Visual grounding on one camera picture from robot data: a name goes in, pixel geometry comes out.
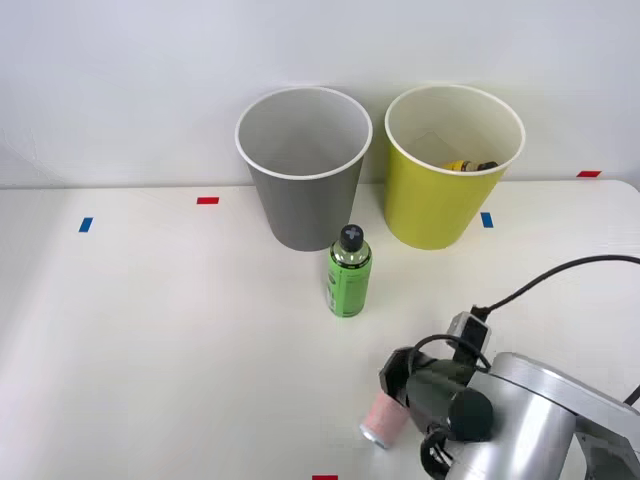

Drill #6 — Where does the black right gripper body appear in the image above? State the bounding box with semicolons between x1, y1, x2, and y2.
377;347;427;407

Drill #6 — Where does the pink drink can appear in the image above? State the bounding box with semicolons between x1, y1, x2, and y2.
358;389;409;450

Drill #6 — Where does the green label plastic bottle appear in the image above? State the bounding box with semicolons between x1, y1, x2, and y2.
326;224;374;319

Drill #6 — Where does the yellow-green plastic waste bin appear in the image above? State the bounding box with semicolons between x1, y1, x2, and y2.
383;83;527;251

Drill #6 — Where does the grey plastic waste bin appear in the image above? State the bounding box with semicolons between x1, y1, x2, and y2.
234;86;374;253

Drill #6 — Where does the yellow plastic bottle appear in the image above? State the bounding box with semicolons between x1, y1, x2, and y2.
439;158;499;174

